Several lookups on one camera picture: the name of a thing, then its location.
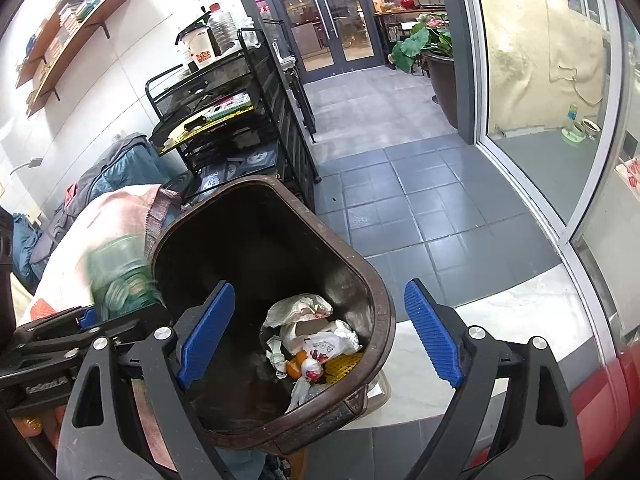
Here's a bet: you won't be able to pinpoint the white cup with red print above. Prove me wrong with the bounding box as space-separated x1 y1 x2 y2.
179 25 217 71

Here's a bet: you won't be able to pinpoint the white cups behind glass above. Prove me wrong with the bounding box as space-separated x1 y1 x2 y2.
560 117 602 144

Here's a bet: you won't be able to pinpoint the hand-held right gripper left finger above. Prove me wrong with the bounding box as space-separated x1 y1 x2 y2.
57 280 237 480

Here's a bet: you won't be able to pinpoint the white tissue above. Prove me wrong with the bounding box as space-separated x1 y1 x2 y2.
282 317 363 362

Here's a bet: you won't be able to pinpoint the dark wooden table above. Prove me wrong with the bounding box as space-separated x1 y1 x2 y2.
372 6 447 45

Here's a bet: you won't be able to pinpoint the grey cloth pile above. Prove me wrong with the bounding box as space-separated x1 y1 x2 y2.
47 132 151 241

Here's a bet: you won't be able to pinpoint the white wall charger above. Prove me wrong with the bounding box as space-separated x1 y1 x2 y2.
9 157 45 177

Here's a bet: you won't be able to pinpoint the white paper wrapper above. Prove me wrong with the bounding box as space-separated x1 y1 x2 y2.
262 295 334 332

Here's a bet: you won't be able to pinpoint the orange fruit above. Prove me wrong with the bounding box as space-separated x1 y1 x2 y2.
285 350 309 379

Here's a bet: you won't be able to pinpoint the silver white wrapper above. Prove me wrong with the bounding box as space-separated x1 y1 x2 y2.
265 335 287 379

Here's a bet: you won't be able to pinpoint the yellow mesh packaging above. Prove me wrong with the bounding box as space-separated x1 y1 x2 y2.
322 351 365 380

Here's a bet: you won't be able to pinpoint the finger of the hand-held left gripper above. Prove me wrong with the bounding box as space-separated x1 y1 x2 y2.
94 301 174 345
15 305 101 349

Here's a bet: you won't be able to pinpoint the dark brown plant pot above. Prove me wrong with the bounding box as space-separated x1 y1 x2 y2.
425 55 462 129

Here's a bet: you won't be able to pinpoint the large clear plastic bottle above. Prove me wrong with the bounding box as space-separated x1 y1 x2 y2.
206 2 237 57

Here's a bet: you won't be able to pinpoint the green leafy plant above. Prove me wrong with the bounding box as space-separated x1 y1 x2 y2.
390 12 454 74

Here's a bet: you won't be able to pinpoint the red glossy furniture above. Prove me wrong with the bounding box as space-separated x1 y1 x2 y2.
470 345 640 476

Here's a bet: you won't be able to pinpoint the white red plastic bag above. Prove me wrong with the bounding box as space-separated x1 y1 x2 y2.
287 352 328 413

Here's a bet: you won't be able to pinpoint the brown plastic trash bin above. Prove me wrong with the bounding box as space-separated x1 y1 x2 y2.
150 175 397 457

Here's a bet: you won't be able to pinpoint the glass double door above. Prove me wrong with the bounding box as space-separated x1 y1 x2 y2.
264 0 387 84

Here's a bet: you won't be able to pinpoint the blue denim jacket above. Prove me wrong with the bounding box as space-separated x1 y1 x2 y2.
11 144 167 281

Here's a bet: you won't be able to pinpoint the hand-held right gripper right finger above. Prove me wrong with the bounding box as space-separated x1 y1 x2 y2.
404 278 583 480

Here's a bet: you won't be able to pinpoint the black mesh storage cart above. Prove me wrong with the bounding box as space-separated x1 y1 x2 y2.
145 27 322 211

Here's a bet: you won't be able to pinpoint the wooden wall shelf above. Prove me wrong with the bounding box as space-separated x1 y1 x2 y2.
14 0 121 88
25 0 137 117

